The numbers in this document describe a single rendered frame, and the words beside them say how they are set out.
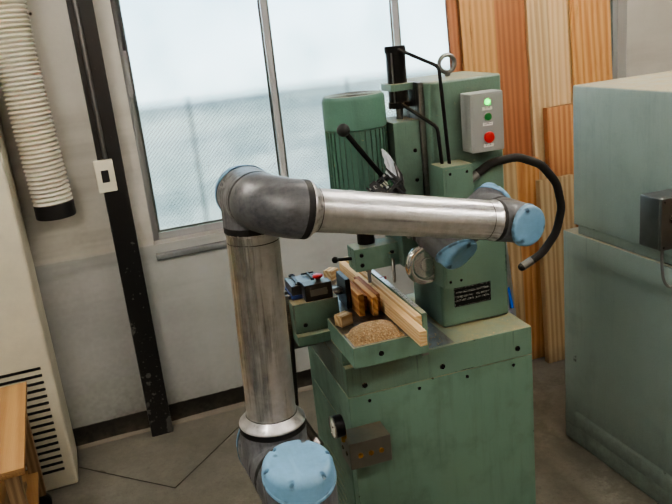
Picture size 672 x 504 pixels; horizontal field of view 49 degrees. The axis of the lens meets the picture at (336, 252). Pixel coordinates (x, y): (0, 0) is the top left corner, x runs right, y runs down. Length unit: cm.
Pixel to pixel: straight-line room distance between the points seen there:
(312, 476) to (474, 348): 81
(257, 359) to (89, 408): 202
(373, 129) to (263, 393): 80
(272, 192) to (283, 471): 56
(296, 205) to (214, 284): 206
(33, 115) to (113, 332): 100
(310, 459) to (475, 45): 239
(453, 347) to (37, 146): 175
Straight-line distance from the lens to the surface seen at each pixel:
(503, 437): 235
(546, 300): 370
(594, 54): 391
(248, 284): 153
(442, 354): 213
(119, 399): 353
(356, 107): 201
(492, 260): 224
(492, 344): 219
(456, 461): 231
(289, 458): 158
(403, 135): 208
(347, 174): 204
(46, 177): 304
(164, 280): 336
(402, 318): 197
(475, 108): 205
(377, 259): 216
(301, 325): 210
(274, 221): 137
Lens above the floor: 169
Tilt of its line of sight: 17 degrees down
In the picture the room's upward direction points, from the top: 6 degrees counter-clockwise
